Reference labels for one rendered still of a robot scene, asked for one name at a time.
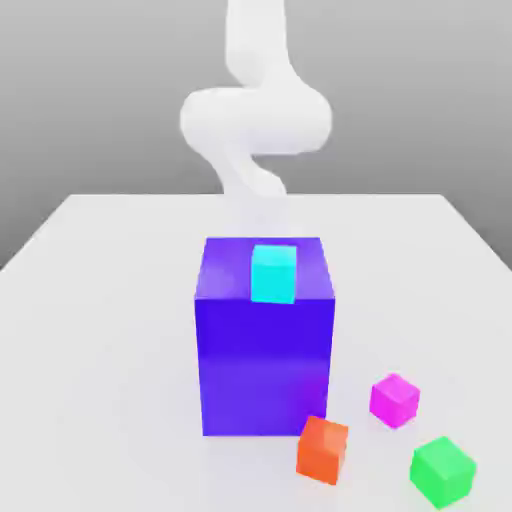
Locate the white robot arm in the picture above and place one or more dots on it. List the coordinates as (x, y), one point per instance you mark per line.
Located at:
(256, 120)

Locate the small cyan cube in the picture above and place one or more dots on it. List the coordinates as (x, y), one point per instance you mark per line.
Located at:
(273, 276)

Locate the small magenta cube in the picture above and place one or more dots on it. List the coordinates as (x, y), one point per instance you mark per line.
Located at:
(394, 401)

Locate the small orange cube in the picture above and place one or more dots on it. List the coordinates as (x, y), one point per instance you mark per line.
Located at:
(321, 451)

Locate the small green cube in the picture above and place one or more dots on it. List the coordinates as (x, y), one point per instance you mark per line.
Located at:
(442, 472)

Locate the large purple box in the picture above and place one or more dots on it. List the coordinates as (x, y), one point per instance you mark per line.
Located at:
(264, 360)

